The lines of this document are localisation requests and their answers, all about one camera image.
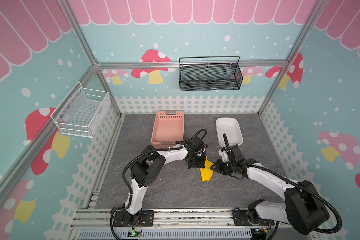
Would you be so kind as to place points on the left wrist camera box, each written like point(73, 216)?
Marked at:
point(196, 145)

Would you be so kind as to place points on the black mesh wall basket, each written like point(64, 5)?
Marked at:
point(216, 73)

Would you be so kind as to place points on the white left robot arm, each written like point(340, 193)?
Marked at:
point(144, 169)

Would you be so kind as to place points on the white wire wall basket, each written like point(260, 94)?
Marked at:
point(81, 112)

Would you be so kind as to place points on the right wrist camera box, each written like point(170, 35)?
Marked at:
point(232, 154)

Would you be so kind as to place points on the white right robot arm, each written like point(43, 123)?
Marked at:
point(303, 208)

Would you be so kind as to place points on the yellow paper napkin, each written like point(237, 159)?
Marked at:
point(207, 172)

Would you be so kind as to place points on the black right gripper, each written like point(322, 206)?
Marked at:
point(221, 167)

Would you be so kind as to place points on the white plastic tub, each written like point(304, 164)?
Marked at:
point(230, 127)

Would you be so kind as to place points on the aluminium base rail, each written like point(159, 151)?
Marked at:
point(178, 224)

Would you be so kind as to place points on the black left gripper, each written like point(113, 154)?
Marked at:
point(200, 165)

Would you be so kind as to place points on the pink perforated plastic basket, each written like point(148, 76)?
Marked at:
point(168, 128)

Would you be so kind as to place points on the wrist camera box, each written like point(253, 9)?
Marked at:
point(232, 154)
point(196, 145)

